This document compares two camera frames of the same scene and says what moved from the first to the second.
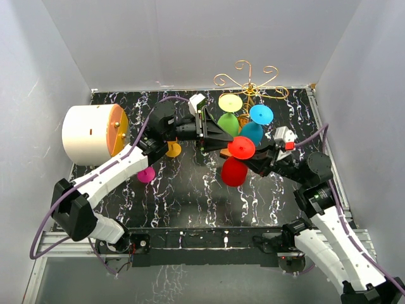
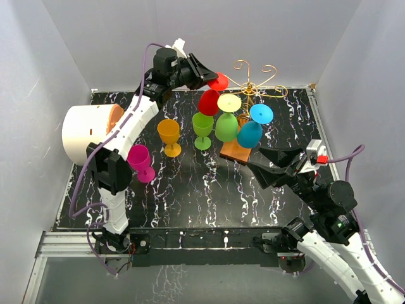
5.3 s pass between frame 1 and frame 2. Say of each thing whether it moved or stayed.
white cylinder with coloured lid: stayed
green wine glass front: stayed
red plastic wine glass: moved
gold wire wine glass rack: stayed
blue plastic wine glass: stayed
